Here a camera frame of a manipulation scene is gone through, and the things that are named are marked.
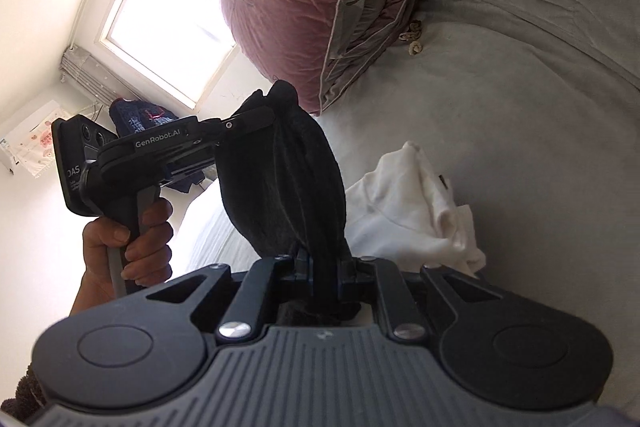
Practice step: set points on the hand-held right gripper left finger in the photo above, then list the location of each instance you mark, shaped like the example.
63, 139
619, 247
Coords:
305, 272

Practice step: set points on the brown fleece clothing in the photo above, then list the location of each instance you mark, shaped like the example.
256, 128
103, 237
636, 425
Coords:
30, 392

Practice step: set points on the window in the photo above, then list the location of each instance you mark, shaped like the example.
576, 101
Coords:
165, 7

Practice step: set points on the dark hanging jacket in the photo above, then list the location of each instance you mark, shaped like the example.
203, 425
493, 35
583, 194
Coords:
130, 117

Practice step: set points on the black shirt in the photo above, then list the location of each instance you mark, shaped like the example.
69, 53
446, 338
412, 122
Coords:
280, 177

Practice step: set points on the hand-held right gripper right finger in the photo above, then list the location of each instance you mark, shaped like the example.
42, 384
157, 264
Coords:
349, 277

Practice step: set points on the grey star curtain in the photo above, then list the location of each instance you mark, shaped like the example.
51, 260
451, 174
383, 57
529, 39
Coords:
85, 77

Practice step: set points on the person's left forearm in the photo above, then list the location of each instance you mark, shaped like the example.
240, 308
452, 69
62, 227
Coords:
95, 304

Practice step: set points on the small beige trinket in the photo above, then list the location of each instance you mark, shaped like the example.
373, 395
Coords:
412, 39

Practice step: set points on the folded white garment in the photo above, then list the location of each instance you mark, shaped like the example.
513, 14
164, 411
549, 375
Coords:
400, 207

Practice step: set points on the white pink printed cover cloth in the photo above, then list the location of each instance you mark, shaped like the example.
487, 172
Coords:
30, 142

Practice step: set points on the bed with grey sheet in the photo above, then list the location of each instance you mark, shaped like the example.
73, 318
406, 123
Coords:
525, 132

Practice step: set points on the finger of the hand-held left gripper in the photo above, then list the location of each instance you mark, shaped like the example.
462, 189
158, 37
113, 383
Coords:
250, 121

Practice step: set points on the person's left hand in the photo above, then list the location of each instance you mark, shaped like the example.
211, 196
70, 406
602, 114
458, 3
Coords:
150, 247

